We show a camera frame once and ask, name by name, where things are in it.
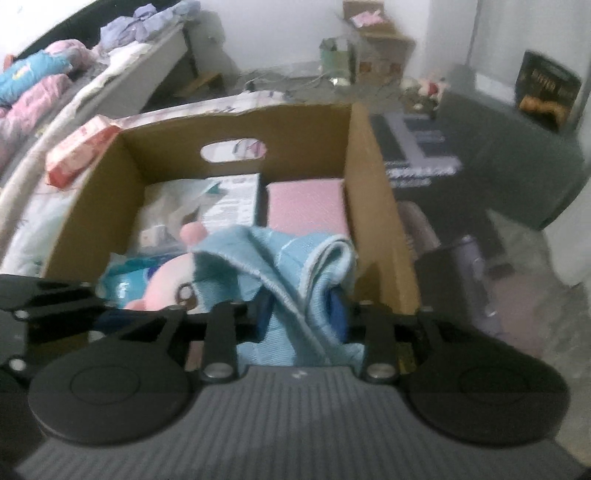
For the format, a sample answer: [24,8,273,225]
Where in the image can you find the light blue checked towel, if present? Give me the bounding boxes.
[189,225,365,370]

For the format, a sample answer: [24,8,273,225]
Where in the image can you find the grey bed frame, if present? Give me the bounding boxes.
[92,25,204,118]

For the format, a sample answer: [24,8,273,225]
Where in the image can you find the brown cardboard box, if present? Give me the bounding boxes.
[44,102,422,319]

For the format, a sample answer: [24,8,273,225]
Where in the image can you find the purple clothes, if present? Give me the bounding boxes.
[99,0,201,49]

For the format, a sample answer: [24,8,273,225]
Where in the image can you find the pink plush toy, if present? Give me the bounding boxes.
[124,222,208,319]

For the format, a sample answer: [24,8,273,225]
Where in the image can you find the black grey patterned rug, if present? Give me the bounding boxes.
[369,112,463,189]

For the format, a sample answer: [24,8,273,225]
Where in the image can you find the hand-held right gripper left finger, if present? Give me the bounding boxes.
[90,300,273,381]

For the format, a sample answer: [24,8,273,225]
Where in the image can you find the dark bed headboard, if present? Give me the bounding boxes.
[14,0,185,61]

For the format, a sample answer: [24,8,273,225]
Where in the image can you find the white quilted mattress pad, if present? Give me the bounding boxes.
[69,39,181,107]

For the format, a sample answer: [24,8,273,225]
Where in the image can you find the small plush toys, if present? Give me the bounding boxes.
[399,76,452,114]

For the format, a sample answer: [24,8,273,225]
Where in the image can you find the white blue printed box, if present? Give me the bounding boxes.
[201,173,262,234]

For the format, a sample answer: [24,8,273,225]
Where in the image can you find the pink bubble wrap package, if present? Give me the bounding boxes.
[265,179,354,236]

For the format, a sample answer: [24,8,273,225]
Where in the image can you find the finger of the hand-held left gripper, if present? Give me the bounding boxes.
[0,274,109,372]

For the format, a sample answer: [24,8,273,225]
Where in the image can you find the light blue printed pillow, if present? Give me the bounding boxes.
[0,51,75,106]

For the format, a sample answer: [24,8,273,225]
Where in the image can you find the red wet wipes pack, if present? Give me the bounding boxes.
[45,115,122,188]

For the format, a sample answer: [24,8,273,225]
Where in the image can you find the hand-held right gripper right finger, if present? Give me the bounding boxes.
[325,288,504,383]

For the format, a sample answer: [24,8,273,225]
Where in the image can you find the blue soft pack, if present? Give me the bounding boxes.
[99,263,160,308]

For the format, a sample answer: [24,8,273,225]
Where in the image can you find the green paper bag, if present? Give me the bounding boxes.
[320,37,360,85]

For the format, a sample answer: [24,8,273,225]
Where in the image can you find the pink printed quilt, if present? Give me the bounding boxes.
[0,39,100,171]

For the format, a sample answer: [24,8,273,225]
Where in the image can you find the dark grey cabinet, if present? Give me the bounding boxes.
[436,65,586,230]

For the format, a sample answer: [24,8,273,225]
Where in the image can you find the dark printed box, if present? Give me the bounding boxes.
[516,50,583,133]

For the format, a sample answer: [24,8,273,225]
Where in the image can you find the small open cardboard box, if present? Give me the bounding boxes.
[342,0,417,85]

